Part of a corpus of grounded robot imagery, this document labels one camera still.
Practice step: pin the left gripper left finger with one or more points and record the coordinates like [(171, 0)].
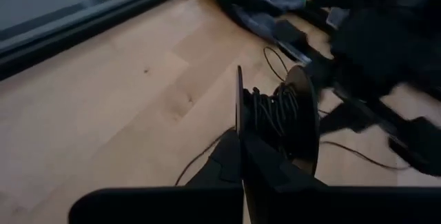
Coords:
[(224, 165)]

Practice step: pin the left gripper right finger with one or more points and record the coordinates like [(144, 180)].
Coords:
[(268, 169)]

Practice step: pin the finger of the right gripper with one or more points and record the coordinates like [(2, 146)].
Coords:
[(348, 119), (420, 148)]

